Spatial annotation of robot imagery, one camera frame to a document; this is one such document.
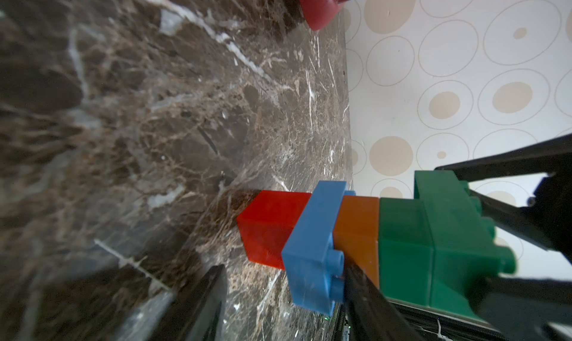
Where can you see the green 2x4 lego brick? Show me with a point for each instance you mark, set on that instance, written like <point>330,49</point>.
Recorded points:
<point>464,248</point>

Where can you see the light blue 2x4 lego brick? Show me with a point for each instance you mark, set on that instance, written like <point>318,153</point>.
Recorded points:
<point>313,266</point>

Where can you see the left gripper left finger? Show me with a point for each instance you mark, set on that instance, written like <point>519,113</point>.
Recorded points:
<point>198,313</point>

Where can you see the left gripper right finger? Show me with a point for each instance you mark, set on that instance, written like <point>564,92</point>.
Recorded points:
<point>370,315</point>

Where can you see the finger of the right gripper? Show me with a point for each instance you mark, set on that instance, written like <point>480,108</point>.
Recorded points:
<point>523,309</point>
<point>548,157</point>

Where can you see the red 2x2 lego brick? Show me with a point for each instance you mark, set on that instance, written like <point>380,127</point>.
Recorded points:
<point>266,224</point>

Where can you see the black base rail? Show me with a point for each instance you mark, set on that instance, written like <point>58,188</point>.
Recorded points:
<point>430,325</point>

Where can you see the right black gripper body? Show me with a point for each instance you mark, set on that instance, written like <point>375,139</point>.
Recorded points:
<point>552,211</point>

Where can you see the green 2x2 lego brick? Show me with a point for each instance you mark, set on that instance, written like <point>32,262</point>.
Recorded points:
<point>405,251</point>

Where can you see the orange 2x2 lego brick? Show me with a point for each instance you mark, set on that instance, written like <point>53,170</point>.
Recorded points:
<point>356,234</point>

